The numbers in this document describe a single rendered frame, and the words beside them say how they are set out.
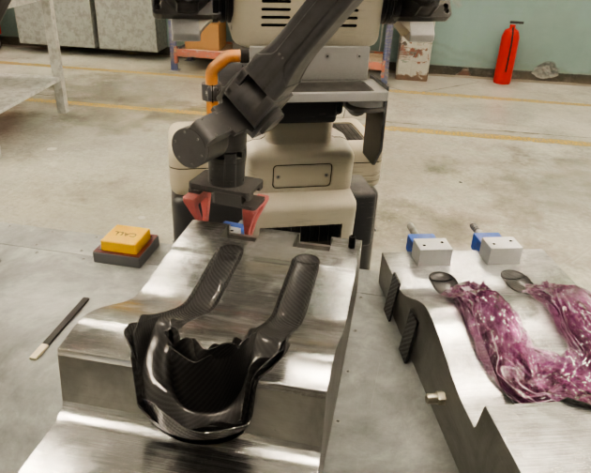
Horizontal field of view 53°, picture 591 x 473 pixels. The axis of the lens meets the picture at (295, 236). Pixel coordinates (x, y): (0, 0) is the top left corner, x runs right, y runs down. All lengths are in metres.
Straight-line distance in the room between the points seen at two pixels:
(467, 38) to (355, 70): 5.06
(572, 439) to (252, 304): 0.37
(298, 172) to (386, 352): 0.51
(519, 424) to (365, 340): 0.30
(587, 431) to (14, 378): 0.63
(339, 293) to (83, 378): 0.32
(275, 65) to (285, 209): 0.44
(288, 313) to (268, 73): 0.32
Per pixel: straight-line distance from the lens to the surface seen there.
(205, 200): 0.99
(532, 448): 0.57
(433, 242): 0.91
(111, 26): 6.41
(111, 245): 0.99
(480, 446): 0.62
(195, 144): 0.83
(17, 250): 1.09
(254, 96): 0.84
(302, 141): 1.21
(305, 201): 1.20
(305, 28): 0.79
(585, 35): 6.39
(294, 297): 0.75
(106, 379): 0.61
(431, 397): 0.69
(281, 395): 0.55
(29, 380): 0.80
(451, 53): 6.19
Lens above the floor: 1.30
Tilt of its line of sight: 28 degrees down
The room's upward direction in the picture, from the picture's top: 2 degrees clockwise
